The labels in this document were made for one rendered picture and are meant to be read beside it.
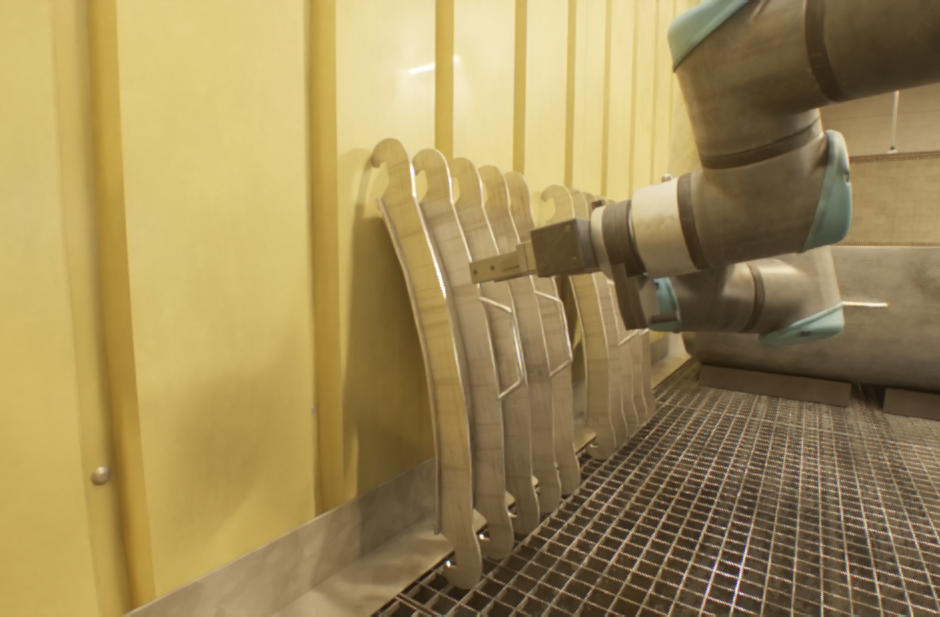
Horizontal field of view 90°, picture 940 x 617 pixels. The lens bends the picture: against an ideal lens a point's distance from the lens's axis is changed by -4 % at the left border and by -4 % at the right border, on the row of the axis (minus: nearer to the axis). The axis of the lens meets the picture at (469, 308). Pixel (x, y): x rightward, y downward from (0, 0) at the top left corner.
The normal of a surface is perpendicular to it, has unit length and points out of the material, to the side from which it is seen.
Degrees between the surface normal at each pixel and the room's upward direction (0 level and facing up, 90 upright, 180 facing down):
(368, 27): 90
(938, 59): 150
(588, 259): 77
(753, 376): 90
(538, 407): 90
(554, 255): 90
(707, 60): 120
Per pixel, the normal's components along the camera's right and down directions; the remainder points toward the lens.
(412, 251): -0.58, 0.09
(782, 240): -0.23, 0.81
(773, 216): -0.40, 0.52
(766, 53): -0.82, 0.35
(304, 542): 0.82, 0.07
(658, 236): -0.52, 0.31
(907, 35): -0.65, 0.69
